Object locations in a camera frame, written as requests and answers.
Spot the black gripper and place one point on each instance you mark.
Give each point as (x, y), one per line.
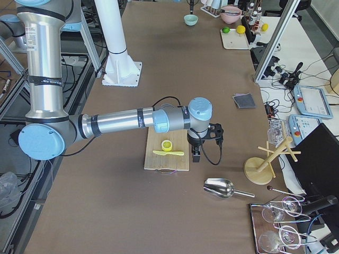
(194, 142)

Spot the mint green bowl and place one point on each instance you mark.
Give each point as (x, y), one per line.
(191, 19)

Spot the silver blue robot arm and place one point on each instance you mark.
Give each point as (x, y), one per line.
(49, 129)
(191, 6)

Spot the pink bowl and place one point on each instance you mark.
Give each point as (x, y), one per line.
(230, 15)

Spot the wooden cutting board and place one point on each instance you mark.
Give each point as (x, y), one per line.
(170, 162)

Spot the halved lemon slice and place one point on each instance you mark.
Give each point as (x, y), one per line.
(166, 145)

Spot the yellow plastic knife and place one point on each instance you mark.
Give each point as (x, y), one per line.
(163, 153)

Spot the metal scoop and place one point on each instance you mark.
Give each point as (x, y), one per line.
(223, 188)

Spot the wooden mug tree stand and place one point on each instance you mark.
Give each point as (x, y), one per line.
(259, 170)

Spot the grey folded cloth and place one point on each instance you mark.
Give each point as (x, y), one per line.
(244, 101)

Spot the blue teach pendant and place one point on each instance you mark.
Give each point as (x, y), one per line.
(312, 101)
(301, 126)

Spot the beige rabbit serving tray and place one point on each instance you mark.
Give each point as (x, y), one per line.
(234, 41)

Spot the black monitor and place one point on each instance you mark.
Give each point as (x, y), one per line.
(317, 167)

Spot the green lime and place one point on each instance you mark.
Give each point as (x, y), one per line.
(226, 30)

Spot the yellow lemon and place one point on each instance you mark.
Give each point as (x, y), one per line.
(241, 29)

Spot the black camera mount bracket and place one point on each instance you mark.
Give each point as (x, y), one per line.
(215, 131)

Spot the wire glass rack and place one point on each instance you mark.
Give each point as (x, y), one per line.
(275, 226)

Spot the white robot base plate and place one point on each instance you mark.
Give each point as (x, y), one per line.
(120, 69)

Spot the aluminium frame post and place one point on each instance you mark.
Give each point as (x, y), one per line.
(275, 38)

